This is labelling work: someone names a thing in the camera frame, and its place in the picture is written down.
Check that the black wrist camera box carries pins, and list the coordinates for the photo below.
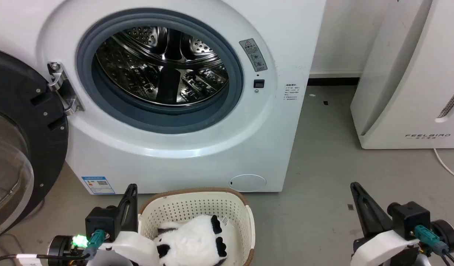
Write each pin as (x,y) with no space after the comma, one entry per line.
(409,220)
(101,221)

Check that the stainless steel washing machine drum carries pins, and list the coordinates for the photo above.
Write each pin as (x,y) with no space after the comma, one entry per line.
(164,62)

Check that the white front-load washing machine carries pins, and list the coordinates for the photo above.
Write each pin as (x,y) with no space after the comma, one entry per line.
(197,147)

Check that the grey rubber door gasket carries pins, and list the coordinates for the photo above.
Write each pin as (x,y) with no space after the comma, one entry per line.
(232,66)

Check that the white Feelbird appliance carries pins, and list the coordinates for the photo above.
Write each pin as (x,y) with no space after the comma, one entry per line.
(411,74)

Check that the small white text label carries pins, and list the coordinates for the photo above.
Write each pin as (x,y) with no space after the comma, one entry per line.
(290,91)

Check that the cream plastic laundry basket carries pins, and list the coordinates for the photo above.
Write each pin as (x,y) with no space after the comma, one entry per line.
(197,208)

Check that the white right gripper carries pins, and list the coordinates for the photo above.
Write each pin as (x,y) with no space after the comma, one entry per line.
(385,247)

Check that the chrome door hinge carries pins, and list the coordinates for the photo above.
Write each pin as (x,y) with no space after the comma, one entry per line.
(62,87)

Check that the blue energy label sticker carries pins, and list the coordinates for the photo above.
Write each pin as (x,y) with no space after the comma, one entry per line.
(98,184)

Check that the grey warning sticker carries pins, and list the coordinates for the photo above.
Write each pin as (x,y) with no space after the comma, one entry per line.
(253,54)

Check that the oval white filter cover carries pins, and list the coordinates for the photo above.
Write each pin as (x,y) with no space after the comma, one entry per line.
(247,182)

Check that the black and white plush toy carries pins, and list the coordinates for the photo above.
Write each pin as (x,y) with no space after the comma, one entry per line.
(197,242)

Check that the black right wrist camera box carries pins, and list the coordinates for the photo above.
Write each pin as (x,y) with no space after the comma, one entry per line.
(409,220)

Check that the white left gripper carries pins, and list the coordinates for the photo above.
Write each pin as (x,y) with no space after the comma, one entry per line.
(132,247)

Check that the black round washer door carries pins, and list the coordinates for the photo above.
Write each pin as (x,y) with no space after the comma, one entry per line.
(31,122)

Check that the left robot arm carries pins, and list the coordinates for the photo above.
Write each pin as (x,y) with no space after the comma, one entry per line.
(60,249)

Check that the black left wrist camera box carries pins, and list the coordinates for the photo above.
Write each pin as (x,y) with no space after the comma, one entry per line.
(101,221)

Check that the black door latch socket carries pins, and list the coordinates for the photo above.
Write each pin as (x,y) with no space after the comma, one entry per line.
(259,83)

